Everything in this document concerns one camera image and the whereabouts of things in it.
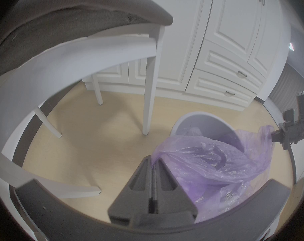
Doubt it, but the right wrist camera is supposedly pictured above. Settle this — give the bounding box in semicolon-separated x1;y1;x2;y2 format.
283;109;296;123

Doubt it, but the grey and white chair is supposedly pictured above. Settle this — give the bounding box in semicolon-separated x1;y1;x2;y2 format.
0;0;174;199

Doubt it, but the grey curtain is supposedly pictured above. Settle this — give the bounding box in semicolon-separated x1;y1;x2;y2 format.
269;64;304;111

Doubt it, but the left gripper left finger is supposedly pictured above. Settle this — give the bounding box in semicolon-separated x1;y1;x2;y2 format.
108;156;153;224

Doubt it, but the white wardrobe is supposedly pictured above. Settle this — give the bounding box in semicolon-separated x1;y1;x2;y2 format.
84;0;291;111

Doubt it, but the purple plastic bag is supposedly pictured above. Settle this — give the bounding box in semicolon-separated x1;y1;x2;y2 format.
151;125;275;223

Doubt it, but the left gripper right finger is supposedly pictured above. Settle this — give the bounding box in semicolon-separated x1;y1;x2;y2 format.
154;158;199;219

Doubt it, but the white trash bin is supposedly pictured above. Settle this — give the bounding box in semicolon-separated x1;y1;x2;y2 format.
172;111;246;153

